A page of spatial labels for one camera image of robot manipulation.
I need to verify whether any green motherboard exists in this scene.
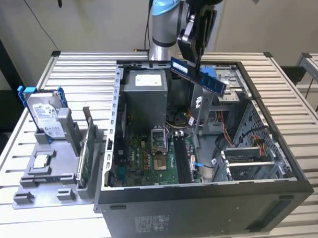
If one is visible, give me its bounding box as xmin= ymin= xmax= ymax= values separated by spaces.
xmin=110 ymin=106 xmax=204 ymax=188

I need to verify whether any hard disk in blue carrier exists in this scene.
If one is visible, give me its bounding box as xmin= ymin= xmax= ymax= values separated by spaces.
xmin=16 ymin=85 xmax=69 ymax=145

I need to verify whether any green graphics card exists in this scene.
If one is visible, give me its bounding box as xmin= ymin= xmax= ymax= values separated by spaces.
xmin=75 ymin=106 xmax=99 ymax=189

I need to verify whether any black PC case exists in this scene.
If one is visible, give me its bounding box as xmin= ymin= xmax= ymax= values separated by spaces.
xmin=88 ymin=53 xmax=316 ymax=238

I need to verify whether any blue tab data cable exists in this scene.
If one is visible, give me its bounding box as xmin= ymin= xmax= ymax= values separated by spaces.
xmin=192 ymin=160 xmax=220 ymax=170

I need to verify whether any RAM stick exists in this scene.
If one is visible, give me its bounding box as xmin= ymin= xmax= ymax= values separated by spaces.
xmin=169 ymin=54 xmax=226 ymax=99

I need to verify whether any grey parts rack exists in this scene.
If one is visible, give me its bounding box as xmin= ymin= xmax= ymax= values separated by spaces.
xmin=8 ymin=106 xmax=110 ymax=211

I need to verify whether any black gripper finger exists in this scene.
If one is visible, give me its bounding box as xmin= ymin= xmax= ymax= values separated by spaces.
xmin=175 ymin=12 xmax=201 ymax=64
xmin=193 ymin=6 xmax=220 ymax=72

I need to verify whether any grey power supply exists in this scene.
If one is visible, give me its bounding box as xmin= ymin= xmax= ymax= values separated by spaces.
xmin=119 ymin=68 xmax=170 ymax=131

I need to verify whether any CPU socket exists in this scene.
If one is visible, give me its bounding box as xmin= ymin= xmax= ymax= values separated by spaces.
xmin=152 ymin=153 xmax=169 ymax=171

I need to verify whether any orange red wire bundle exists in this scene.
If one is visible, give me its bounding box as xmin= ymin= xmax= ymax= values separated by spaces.
xmin=250 ymin=135 xmax=267 ymax=158

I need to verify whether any metal slat side table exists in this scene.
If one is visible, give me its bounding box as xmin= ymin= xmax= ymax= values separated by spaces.
xmin=293 ymin=52 xmax=318 ymax=94

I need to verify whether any black chair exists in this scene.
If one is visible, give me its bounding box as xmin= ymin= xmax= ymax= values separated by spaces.
xmin=0 ymin=88 xmax=26 ymax=134

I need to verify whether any metal socket cover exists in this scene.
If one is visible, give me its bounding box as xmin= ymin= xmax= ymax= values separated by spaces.
xmin=150 ymin=127 xmax=168 ymax=154

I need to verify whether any silver CPU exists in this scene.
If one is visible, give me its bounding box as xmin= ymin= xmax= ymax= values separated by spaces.
xmin=32 ymin=156 xmax=51 ymax=171

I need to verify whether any thin black wall cable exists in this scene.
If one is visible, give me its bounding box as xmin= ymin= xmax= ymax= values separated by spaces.
xmin=21 ymin=0 xmax=60 ymax=53

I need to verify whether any grey disk bay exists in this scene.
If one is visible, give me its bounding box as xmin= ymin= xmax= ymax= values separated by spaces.
xmin=220 ymin=145 xmax=279 ymax=182

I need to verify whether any wire locking lever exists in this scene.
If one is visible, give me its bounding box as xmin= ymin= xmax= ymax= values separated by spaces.
xmin=163 ymin=127 xmax=170 ymax=153

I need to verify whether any black box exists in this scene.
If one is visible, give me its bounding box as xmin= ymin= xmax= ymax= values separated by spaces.
xmin=280 ymin=65 xmax=306 ymax=85

